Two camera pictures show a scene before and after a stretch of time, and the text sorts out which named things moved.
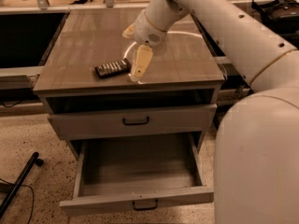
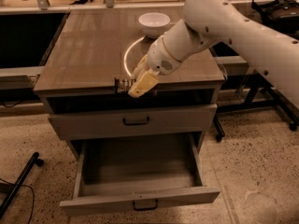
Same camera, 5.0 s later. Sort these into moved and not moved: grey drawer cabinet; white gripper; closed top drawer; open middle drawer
Moved: white gripper
Not moved: grey drawer cabinet; open middle drawer; closed top drawer
